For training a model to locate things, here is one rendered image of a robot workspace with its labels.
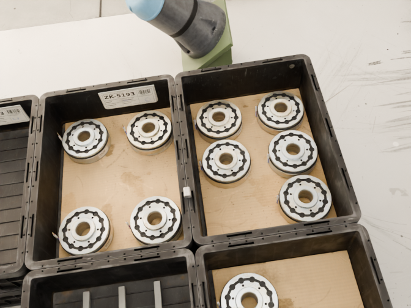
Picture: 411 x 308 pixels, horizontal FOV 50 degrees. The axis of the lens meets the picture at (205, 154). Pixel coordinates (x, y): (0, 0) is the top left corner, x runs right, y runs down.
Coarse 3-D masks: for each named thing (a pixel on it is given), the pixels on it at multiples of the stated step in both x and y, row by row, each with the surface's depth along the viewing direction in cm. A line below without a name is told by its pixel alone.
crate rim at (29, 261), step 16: (128, 80) 97; (144, 80) 97; (160, 80) 96; (48, 96) 97; (176, 96) 94; (176, 112) 91; (176, 128) 89; (176, 144) 88; (176, 160) 86; (32, 176) 86; (32, 192) 85; (32, 208) 83; (32, 224) 83; (32, 240) 80; (192, 240) 78; (32, 256) 78; (80, 256) 77; (96, 256) 77; (112, 256) 77; (128, 256) 77
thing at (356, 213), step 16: (240, 64) 97; (256, 64) 96; (272, 64) 96; (176, 80) 96; (320, 96) 91; (320, 112) 89; (336, 144) 84; (336, 160) 83; (192, 176) 84; (192, 192) 83; (352, 192) 79; (192, 208) 80; (352, 208) 78; (192, 224) 79; (288, 224) 77; (304, 224) 77; (320, 224) 77; (336, 224) 76; (208, 240) 77; (224, 240) 77
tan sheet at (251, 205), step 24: (192, 120) 102; (264, 144) 97; (264, 168) 94; (216, 192) 92; (240, 192) 92; (264, 192) 92; (216, 216) 90; (240, 216) 89; (264, 216) 89; (336, 216) 88
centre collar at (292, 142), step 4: (288, 140) 93; (292, 140) 93; (296, 140) 93; (284, 144) 93; (288, 144) 93; (292, 144) 93; (296, 144) 93; (300, 144) 92; (284, 148) 92; (300, 148) 92; (304, 148) 92; (284, 152) 92; (300, 152) 91; (304, 152) 91; (284, 156) 92; (288, 156) 91; (292, 156) 91; (296, 156) 91; (300, 156) 91
